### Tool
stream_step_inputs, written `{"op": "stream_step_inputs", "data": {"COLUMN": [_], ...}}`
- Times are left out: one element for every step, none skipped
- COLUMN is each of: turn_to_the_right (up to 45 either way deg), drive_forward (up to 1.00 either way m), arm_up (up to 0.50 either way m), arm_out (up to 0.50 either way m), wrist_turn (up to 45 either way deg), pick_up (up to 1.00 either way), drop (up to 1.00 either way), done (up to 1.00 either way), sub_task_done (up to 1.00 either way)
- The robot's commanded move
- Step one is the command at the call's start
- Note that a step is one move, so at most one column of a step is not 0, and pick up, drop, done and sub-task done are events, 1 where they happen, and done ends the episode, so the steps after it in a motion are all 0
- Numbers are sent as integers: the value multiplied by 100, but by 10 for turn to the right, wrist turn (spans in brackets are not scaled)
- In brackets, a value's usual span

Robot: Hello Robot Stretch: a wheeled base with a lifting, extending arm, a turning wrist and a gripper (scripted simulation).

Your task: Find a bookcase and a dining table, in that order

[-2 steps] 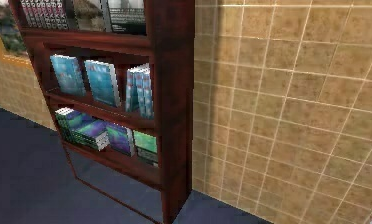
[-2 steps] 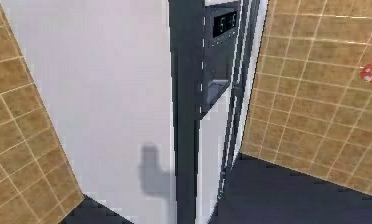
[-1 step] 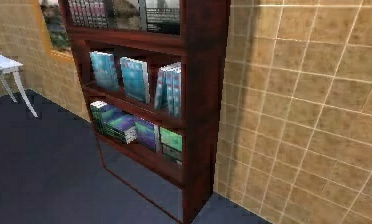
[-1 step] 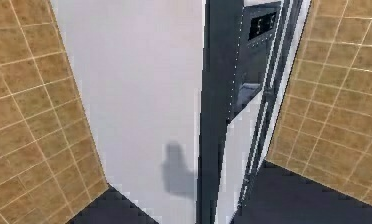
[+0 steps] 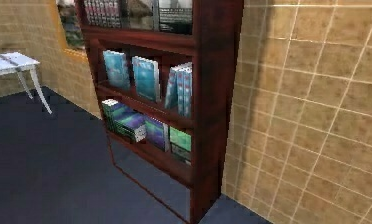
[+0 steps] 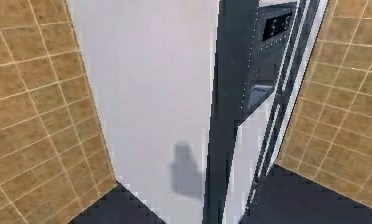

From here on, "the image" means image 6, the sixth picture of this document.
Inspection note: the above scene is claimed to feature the white fridge with dispenser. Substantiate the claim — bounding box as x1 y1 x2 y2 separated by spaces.
65 0 330 224

